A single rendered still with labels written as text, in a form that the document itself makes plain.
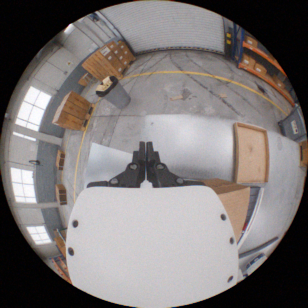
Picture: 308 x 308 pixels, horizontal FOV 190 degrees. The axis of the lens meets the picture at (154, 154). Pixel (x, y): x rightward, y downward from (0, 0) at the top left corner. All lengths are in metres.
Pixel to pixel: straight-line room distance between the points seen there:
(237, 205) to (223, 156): 0.33
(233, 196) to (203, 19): 3.45
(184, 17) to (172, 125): 3.22
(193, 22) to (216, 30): 0.59
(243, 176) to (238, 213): 0.35
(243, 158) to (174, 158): 0.37
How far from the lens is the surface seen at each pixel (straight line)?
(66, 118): 2.72
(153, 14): 3.54
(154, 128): 0.55
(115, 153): 0.64
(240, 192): 0.23
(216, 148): 0.51
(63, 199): 4.13
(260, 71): 3.44
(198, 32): 3.44
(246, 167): 0.57
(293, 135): 2.38
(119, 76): 2.95
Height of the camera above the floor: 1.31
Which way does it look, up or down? 69 degrees down
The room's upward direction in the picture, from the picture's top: 65 degrees counter-clockwise
